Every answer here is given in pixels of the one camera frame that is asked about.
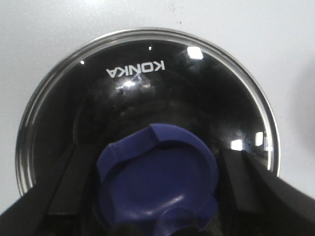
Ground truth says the glass lid blue knob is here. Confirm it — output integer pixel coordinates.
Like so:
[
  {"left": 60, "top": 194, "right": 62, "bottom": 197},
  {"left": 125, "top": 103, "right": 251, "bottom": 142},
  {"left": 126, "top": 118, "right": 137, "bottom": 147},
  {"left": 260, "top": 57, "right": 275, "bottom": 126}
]
[{"left": 16, "top": 29, "right": 281, "bottom": 236}]

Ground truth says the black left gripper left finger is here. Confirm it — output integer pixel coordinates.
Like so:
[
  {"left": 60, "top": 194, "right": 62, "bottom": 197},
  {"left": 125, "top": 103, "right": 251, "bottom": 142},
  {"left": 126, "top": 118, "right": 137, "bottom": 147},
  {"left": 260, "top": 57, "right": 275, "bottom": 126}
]
[{"left": 0, "top": 145, "right": 76, "bottom": 236}]

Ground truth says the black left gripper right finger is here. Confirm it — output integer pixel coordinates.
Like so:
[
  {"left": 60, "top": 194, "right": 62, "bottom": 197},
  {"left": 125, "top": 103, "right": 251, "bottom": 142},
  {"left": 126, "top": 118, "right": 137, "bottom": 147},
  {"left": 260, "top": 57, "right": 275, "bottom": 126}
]
[{"left": 221, "top": 149, "right": 315, "bottom": 236}]

